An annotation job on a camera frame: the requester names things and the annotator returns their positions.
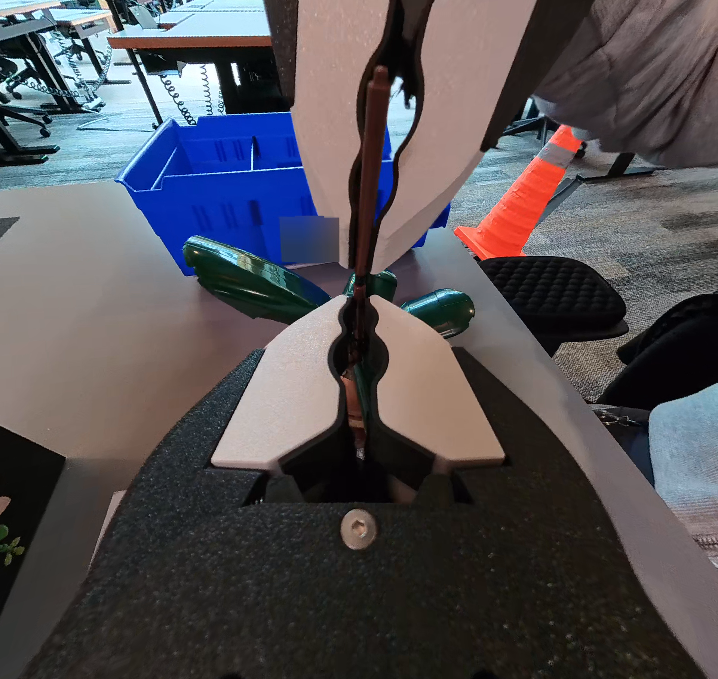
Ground black tripod stand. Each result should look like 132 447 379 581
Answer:
90 0 165 131

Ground black orchid set box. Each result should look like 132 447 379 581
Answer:
0 426 67 612

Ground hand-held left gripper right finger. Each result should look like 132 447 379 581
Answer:
367 294 507 475

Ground long wooden-edged office desk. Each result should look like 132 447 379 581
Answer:
0 0 113 113

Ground blue plastic bin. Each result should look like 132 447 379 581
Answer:
115 111 452 276

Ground toy orchid plant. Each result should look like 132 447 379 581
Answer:
182 235 476 461

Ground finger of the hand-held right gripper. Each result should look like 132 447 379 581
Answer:
367 0 550 273
291 0 405 269

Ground person's right forearm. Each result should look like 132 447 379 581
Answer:
530 0 718 170

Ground orange traffic cone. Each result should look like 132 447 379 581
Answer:
453 123 585 260

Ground person's grey sweater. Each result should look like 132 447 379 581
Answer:
648 398 718 552

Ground grey desk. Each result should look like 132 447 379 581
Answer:
0 181 718 679

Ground grey laptop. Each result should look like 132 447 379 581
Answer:
128 3 163 31

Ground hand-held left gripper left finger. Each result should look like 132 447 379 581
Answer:
211 294 360 475

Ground person's legs in dark jeans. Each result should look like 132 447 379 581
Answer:
592 294 718 489

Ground black coiled cable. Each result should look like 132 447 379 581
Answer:
159 72 198 128

